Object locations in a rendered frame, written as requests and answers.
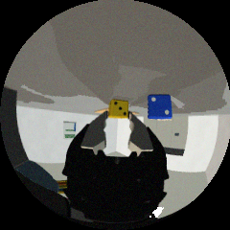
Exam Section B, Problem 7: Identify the yellow die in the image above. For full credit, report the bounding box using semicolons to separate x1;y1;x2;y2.
108;99;128;119

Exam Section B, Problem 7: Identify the blue die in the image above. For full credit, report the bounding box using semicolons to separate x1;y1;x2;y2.
148;94;173;120

